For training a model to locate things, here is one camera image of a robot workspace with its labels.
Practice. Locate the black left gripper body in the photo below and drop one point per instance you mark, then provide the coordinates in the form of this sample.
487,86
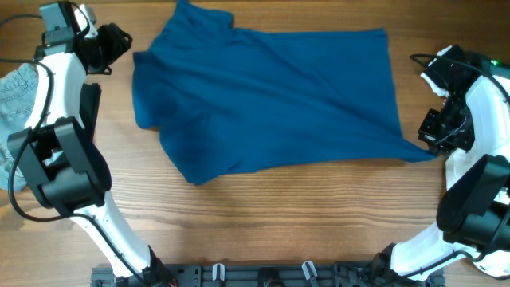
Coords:
107,48

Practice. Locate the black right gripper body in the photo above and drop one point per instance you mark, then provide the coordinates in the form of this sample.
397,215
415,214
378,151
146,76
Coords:
445,133

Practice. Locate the blue t-shirt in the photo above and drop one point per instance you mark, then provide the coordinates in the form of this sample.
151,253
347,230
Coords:
229,100

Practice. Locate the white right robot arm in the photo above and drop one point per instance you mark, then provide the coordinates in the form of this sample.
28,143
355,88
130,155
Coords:
473,216

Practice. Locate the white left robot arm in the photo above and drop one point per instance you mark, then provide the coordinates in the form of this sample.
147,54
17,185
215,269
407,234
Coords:
55,150

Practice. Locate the white garment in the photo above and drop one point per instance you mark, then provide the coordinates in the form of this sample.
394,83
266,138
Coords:
474,120

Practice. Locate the black garment under jeans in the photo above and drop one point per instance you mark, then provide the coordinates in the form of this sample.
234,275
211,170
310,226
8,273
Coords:
89,107

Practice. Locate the light blue denim jeans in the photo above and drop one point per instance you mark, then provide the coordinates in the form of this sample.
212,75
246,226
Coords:
18,91

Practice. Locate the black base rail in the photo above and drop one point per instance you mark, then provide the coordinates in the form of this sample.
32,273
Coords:
340,274

